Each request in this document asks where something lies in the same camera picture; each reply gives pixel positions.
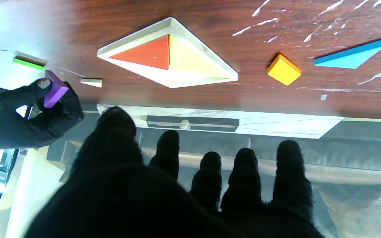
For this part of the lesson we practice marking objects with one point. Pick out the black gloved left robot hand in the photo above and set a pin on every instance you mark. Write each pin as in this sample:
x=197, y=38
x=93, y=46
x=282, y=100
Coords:
x=164, y=201

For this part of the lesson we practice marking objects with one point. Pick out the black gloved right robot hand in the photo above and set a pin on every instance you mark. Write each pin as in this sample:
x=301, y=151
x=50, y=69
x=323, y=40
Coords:
x=21, y=119

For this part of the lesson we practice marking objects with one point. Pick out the purple tangram triangle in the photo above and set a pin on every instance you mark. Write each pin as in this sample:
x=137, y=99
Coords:
x=55, y=89

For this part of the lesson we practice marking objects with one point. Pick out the square wooden puzzle tray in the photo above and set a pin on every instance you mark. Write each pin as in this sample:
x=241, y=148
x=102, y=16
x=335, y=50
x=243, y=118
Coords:
x=203, y=77

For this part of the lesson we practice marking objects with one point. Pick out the large red tangram triangle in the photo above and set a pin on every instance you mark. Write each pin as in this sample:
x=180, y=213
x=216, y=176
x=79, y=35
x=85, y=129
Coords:
x=147, y=54

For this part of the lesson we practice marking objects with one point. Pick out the large yellow tangram triangle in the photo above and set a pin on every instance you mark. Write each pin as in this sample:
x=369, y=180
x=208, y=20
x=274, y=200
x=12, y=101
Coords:
x=193, y=62

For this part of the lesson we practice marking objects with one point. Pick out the green tangram square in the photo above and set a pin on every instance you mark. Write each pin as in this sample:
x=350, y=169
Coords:
x=28, y=62

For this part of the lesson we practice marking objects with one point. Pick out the orange tangram parallelogram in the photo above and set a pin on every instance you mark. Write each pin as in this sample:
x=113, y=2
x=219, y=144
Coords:
x=283, y=70

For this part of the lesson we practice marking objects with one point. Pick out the blue tangram triangle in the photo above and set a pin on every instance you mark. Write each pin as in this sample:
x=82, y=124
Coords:
x=349, y=58

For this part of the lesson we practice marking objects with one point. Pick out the small natural wood triangle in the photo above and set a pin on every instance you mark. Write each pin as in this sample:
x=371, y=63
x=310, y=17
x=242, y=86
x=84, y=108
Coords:
x=92, y=82

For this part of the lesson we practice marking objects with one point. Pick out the small glass ball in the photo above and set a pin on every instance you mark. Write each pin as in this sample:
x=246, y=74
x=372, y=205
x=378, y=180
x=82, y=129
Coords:
x=185, y=124

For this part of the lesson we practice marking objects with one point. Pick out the long black decorative tray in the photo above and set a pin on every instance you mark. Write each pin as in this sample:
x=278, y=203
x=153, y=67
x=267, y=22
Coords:
x=210, y=123

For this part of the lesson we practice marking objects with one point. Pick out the brown throw pillow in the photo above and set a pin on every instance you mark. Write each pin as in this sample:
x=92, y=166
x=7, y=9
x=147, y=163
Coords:
x=362, y=211

